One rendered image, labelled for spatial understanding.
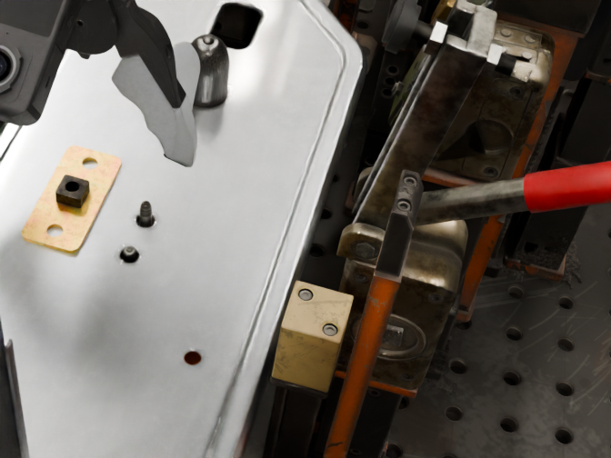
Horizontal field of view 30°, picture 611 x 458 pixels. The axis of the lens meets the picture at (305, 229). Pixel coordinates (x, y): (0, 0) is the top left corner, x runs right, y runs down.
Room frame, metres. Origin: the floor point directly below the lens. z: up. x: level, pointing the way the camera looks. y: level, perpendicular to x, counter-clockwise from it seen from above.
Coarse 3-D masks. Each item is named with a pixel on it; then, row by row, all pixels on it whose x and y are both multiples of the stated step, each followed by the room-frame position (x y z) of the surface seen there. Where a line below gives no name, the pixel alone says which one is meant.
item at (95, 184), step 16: (64, 160) 0.48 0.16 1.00; (80, 160) 0.48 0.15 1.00; (96, 160) 0.49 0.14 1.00; (112, 160) 0.49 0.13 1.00; (64, 176) 0.46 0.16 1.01; (80, 176) 0.47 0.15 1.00; (96, 176) 0.47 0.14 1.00; (112, 176) 0.48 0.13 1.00; (48, 192) 0.45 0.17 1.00; (64, 192) 0.45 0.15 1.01; (80, 192) 0.45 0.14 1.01; (96, 192) 0.46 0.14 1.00; (48, 208) 0.44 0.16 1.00; (64, 208) 0.44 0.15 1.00; (80, 208) 0.45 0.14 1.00; (96, 208) 0.45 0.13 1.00; (32, 224) 0.43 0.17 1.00; (48, 224) 0.43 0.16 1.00; (64, 224) 0.43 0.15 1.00; (80, 224) 0.43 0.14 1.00; (32, 240) 0.41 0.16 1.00; (48, 240) 0.42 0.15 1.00; (64, 240) 0.42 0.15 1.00; (80, 240) 0.42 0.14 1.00
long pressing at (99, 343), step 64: (192, 0) 0.67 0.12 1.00; (256, 0) 0.68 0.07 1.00; (320, 0) 0.69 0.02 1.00; (64, 64) 0.57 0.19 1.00; (256, 64) 0.61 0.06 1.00; (320, 64) 0.62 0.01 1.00; (0, 128) 0.51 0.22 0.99; (64, 128) 0.51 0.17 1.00; (128, 128) 0.52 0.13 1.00; (256, 128) 0.55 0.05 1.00; (320, 128) 0.56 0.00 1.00; (0, 192) 0.45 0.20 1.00; (128, 192) 0.47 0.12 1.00; (192, 192) 0.48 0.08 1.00; (256, 192) 0.49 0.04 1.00; (320, 192) 0.50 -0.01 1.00; (0, 256) 0.40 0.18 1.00; (64, 256) 0.41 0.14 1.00; (192, 256) 0.43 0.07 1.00; (256, 256) 0.44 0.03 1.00; (64, 320) 0.36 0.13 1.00; (128, 320) 0.37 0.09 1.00; (192, 320) 0.38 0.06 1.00; (256, 320) 0.39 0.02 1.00; (64, 384) 0.32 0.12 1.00; (128, 384) 0.33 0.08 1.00; (192, 384) 0.34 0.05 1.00; (256, 384) 0.34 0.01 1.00; (64, 448) 0.28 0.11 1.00; (128, 448) 0.29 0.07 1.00; (192, 448) 0.30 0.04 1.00
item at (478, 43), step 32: (416, 0) 0.44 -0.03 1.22; (384, 32) 0.44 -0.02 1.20; (416, 32) 0.43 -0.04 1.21; (448, 32) 0.43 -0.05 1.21; (480, 32) 0.43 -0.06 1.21; (448, 64) 0.41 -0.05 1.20; (480, 64) 0.41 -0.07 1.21; (512, 64) 0.43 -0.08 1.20; (416, 96) 0.42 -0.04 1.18; (448, 96) 0.41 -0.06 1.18; (416, 128) 0.41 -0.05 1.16; (448, 128) 0.41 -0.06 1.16; (384, 160) 0.42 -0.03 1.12; (416, 160) 0.41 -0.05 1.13; (384, 192) 0.42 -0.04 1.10; (384, 224) 0.42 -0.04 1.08
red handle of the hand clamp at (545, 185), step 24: (576, 168) 0.43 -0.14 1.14; (600, 168) 0.42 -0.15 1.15; (432, 192) 0.44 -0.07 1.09; (456, 192) 0.43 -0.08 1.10; (480, 192) 0.43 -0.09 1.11; (504, 192) 0.42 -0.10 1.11; (528, 192) 0.42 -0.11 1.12; (552, 192) 0.42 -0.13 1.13; (576, 192) 0.41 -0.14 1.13; (600, 192) 0.41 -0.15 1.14; (432, 216) 0.42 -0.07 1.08; (456, 216) 0.42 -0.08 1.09; (480, 216) 0.42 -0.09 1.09
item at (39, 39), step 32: (0, 0) 0.41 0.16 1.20; (32, 0) 0.41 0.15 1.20; (64, 0) 0.41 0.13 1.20; (0, 32) 0.40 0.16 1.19; (32, 32) 0.40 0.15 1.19; (64, 32) 0.41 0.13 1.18; (0, 64) 0.38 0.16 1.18; (32, 64) 0.38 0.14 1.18; (0, 96) 0.37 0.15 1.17; (32, 96) 0.37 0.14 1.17
